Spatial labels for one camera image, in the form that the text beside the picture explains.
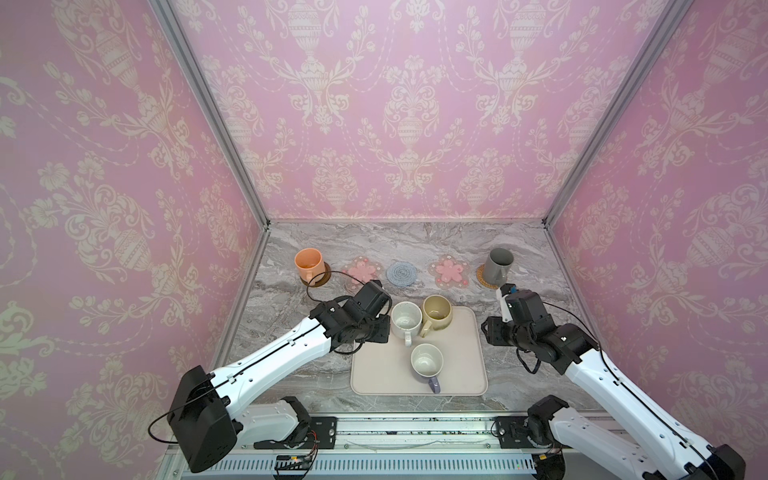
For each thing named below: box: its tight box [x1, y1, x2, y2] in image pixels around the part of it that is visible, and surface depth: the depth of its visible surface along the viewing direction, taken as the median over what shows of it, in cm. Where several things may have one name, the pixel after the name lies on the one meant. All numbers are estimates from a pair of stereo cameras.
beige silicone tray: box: [350, 306, 489, 396], surface depth 84 cm
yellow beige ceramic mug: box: [420, 294, 453, 338], surface depth 88 cm
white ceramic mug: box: [391, 301, 423, 347], surface depth 89 cm
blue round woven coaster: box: [386, 262, 417, 287], surface depth 108 cm
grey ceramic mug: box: [483, 248, 514, 288], surface depth 98 cm
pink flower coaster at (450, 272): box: [428, 254, 470, 289], surface depth 108 cm
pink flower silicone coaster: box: [342, 256, 384, 293], surface depth 108 cm
